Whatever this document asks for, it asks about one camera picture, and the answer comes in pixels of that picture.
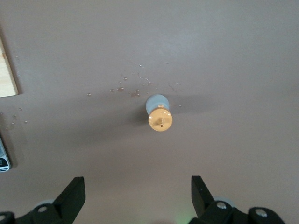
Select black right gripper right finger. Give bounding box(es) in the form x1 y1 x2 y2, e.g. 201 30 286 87
191 175 287 224

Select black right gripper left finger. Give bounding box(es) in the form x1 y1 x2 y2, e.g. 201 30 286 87
0 176 86 224

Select translucent sauce bottle orange cap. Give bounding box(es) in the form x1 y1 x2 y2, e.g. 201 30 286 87
145 94 174 133

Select silver digital kitchen scale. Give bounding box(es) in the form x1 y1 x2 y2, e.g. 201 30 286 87
0 134 12 174

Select brown table mat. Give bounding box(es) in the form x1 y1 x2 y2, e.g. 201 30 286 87
0 0 299 224

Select wooden cutting board metal handle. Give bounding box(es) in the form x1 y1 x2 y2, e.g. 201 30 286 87
0 35 19 98

